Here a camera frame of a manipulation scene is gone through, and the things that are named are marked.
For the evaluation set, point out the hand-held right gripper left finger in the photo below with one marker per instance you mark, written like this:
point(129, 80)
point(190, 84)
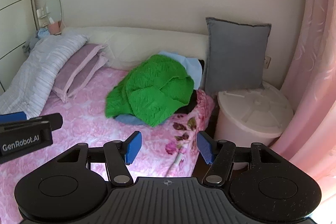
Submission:
point(133, 146)

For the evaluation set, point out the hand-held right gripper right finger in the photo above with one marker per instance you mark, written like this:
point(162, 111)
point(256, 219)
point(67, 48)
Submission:
point(205, 146)

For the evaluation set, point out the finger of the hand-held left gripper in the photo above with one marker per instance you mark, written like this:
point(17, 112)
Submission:
point(44, 121)
point(13, 117)

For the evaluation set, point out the green knitted sweater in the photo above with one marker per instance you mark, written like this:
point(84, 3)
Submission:
point(149, 87)

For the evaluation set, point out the blue denim garment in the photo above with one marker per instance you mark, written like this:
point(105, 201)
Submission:
point(128, 119)

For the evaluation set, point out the pink floral blanket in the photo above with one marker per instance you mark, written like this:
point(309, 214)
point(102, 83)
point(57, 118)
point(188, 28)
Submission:
point(86, 119)

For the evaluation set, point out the black garment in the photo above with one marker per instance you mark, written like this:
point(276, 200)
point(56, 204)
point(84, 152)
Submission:
point(190, 104)

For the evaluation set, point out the white plastic bin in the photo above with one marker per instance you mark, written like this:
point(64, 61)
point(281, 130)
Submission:
point(246, 119)

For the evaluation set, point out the white striped quilt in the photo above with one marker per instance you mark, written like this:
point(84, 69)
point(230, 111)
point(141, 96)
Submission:
point(39, 69)

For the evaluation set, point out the purple pillow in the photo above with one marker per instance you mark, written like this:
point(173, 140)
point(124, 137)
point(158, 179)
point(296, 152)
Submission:
point(76, 66)

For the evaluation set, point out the light blue garment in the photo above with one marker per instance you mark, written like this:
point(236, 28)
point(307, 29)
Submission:
point(193, 66)

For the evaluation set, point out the light blue cloth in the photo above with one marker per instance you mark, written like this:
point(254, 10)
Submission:
point(39, 35)

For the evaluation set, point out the grey pillow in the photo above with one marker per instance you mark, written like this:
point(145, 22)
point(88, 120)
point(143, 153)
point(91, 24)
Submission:
point(233, 53)

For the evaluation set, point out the white padded headboard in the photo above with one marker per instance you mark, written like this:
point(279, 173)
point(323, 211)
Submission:
point(147, 43)

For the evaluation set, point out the white wardrobe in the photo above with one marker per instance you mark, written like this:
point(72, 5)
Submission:
point(13, 8)

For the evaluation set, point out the oval mirror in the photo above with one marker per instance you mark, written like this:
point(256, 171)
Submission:
point(54, 5)

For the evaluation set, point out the pink curtain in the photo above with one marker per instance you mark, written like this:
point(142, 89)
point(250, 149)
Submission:
point(312, 56)

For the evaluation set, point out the wall socket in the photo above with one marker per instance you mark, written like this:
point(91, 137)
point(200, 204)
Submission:
point(267, 61)

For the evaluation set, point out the small white wall shelf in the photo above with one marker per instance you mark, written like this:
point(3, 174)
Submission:
point(43, 14)

